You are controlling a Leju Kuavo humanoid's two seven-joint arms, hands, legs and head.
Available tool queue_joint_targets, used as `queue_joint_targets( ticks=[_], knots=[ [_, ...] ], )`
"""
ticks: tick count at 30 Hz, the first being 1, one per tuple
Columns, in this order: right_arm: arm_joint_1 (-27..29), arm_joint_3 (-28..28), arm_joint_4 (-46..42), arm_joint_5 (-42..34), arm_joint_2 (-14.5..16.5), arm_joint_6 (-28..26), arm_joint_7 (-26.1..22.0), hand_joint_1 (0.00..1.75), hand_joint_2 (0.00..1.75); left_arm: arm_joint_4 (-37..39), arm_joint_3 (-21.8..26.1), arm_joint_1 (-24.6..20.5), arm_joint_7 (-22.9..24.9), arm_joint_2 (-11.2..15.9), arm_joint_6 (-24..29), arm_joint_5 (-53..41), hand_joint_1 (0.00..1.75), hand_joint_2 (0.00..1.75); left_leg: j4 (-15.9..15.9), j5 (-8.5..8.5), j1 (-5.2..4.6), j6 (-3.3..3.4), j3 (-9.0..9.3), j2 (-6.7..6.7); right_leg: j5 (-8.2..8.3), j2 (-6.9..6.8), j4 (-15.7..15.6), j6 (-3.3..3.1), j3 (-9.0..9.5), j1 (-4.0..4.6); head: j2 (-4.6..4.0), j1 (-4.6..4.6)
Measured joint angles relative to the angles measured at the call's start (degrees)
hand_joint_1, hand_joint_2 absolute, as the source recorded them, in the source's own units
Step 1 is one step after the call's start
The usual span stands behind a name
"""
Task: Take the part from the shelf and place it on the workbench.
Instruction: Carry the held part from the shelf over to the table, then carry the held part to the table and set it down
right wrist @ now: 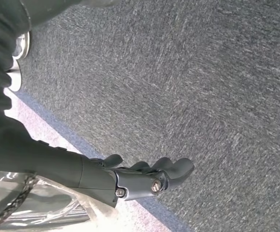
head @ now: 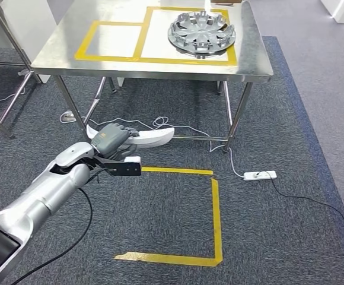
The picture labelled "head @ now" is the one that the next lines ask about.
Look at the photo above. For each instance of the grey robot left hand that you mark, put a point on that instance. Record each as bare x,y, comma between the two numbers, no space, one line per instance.
112,139

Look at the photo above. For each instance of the white curved plastic part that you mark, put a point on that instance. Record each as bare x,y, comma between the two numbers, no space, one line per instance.
155,137

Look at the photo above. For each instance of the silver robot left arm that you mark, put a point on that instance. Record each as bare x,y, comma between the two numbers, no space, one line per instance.
50,192

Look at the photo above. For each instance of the steel workbench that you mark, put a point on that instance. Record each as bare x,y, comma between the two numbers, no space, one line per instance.
255,51

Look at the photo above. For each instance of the white power adapter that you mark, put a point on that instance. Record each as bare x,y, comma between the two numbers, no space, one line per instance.
68,117

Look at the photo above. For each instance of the white cabinet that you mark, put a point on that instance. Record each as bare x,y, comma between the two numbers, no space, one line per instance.
29,27

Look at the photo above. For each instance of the silver wheel hubcap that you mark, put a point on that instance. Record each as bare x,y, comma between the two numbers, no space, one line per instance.
201,35

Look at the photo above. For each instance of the white power strip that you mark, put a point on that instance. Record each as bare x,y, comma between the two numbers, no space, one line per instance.
259,176

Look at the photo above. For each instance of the white lit partition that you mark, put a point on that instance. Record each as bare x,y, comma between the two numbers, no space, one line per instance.
342,10

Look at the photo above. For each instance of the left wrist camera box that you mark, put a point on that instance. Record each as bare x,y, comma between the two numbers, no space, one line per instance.
124,169

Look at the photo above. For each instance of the steel frame table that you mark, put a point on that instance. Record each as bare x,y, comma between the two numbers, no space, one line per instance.
11,98

